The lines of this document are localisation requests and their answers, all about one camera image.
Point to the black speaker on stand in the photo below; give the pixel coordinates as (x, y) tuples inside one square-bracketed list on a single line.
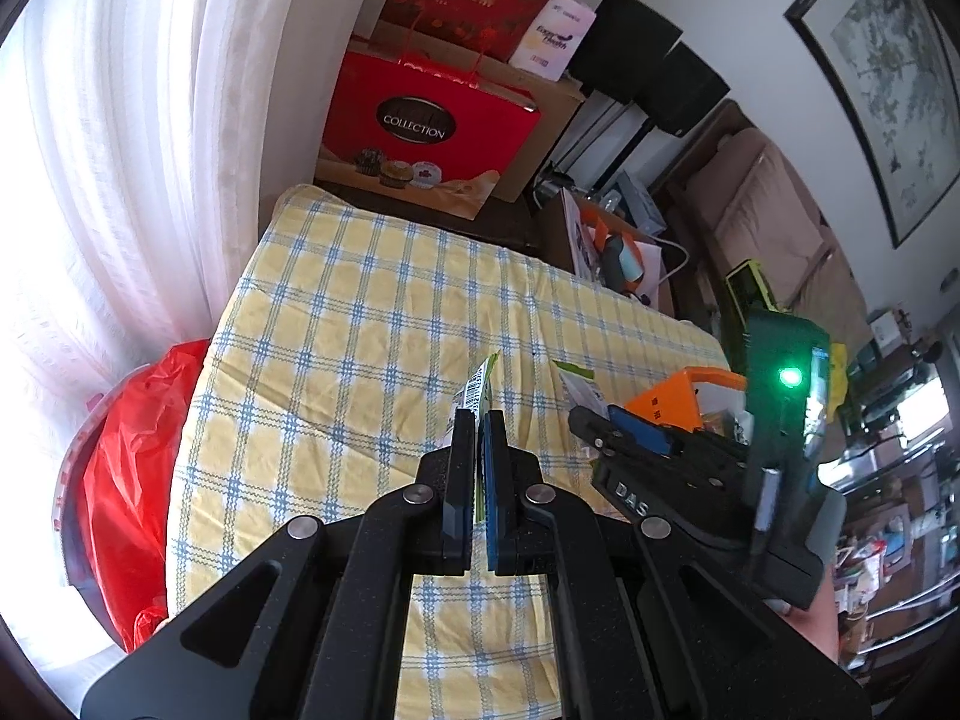
[(674, 99), (627, 42)]

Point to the right black speaker on stand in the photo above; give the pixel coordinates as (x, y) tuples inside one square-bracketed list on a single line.
[(674, 99)]

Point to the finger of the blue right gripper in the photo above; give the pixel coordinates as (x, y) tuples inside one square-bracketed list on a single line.
[(645, 434)]

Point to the framed wall painting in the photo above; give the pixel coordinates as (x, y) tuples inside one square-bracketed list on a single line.
[(895, 73)]

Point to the pink white tissue pack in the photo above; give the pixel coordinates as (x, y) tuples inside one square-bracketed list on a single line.
[(552, 39)]

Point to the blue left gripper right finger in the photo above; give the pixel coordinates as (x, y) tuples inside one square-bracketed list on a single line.
[(499, 494)]

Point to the yellow plastic bag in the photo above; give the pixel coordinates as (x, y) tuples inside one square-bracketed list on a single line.
[(838, 386)]

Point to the person's right hand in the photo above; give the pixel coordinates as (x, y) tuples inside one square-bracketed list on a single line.
[(819, 623)]

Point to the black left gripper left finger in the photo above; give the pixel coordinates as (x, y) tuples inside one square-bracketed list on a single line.
[(458, 495)]

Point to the red collection gift box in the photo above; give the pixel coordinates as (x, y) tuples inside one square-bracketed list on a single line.
[(421, 132)]

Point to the yellow blue plaid cloth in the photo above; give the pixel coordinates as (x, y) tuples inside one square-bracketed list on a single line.
[(339, 356)]

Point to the yellow green portable radio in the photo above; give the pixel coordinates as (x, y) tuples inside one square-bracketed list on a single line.
[(750, 292)]

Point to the white sheer curtain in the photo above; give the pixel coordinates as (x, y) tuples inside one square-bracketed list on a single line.
[(142, 141)]

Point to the left black speaker on stand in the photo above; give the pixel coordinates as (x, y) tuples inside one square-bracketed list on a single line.
[(627, 42)]

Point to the large brown cardboard box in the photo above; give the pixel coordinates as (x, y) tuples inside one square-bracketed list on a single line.
[(557, 102)]

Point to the green label snack packet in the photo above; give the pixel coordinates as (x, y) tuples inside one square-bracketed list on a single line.
[(477, 397)]

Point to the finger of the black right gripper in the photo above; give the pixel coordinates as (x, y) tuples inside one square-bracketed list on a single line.
[(605, 443)]

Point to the orange cardboard box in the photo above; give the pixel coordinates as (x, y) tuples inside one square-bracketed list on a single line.
[(696, 399)]

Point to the white paper bag orange handles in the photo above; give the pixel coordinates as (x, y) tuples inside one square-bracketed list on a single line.
[(611, 254)]

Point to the orange snack packet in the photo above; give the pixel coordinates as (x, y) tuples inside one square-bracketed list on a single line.
[(581, 388)]

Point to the red plastic bag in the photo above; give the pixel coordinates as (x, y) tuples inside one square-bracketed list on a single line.
[(113, 494)]

